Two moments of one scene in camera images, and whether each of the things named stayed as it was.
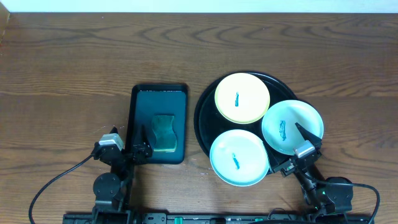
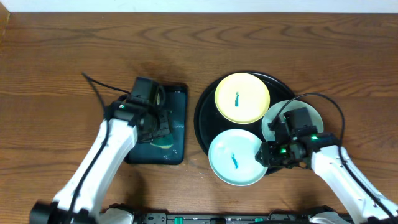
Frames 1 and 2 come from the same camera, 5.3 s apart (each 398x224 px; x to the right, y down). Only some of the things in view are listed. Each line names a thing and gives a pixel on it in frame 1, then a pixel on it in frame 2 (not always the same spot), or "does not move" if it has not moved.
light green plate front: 239,158 does not move
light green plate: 279,129 does not move
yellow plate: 242,98 does not move
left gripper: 125,154 → 165,123
